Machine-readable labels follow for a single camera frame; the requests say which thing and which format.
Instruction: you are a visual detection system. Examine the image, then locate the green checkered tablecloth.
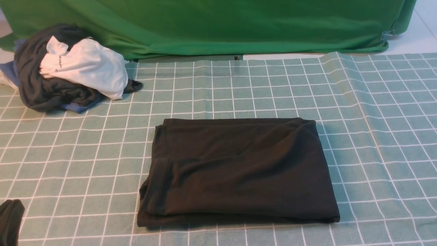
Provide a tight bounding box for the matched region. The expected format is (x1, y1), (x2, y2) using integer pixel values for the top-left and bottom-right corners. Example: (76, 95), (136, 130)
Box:
(0, 53), (437, 246)

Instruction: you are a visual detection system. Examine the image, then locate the dark gray long-sleeve top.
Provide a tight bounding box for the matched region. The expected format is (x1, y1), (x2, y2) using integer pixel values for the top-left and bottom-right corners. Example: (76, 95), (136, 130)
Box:
(136, 118), (340, 228)

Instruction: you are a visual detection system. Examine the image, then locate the dark gray crumpled garment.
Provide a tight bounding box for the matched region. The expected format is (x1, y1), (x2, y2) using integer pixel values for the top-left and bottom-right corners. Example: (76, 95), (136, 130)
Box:
(14, 24), (143, 113)

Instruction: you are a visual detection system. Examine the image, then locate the metal binder clip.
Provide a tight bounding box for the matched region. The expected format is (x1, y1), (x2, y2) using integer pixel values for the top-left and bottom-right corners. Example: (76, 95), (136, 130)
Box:
(379, 30), (397, 43)

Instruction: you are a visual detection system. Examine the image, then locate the black robot arm, left side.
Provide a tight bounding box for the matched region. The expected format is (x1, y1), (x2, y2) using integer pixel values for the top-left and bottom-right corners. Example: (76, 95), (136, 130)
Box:
(0, 199), (25, 246)

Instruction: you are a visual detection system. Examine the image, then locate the white crumpled garment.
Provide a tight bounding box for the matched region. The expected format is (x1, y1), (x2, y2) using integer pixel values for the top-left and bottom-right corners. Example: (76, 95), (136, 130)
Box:
(40, 36), (129, 100)

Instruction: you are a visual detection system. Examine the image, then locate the green backdrop cloth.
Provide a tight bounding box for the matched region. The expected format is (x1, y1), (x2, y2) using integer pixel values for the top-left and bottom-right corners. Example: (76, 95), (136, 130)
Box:
(0, 0), (416, 60)

